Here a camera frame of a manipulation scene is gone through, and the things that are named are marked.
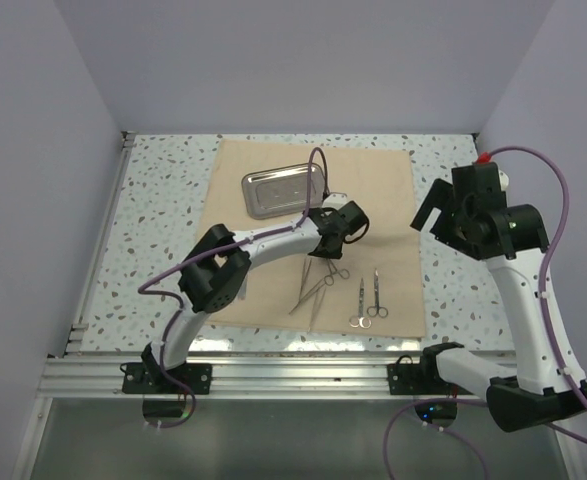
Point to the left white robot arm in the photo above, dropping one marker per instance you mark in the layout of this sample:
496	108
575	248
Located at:
215	271

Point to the steel scissors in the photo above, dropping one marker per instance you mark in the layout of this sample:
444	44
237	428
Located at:
333	272
376	310
360	320

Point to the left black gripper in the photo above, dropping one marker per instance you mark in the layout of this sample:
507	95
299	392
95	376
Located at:
335	254

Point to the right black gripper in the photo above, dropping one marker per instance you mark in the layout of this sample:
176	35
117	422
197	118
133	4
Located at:
442	197

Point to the aluminium rail frame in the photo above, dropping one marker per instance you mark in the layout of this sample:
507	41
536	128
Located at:
174	188

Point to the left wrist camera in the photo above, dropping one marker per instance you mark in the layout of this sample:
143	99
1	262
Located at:
335	200

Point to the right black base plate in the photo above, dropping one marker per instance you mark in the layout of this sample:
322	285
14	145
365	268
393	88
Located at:
418	377

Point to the steel instrument tray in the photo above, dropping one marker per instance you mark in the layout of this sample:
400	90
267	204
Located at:
282	191

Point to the beige cloth wrap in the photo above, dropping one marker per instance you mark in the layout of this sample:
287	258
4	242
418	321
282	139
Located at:
383	295

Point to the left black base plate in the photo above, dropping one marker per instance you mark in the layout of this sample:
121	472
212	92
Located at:
138	380

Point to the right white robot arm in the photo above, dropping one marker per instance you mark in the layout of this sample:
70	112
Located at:
548	383

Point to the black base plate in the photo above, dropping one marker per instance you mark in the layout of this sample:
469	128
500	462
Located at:
138	380
418	377

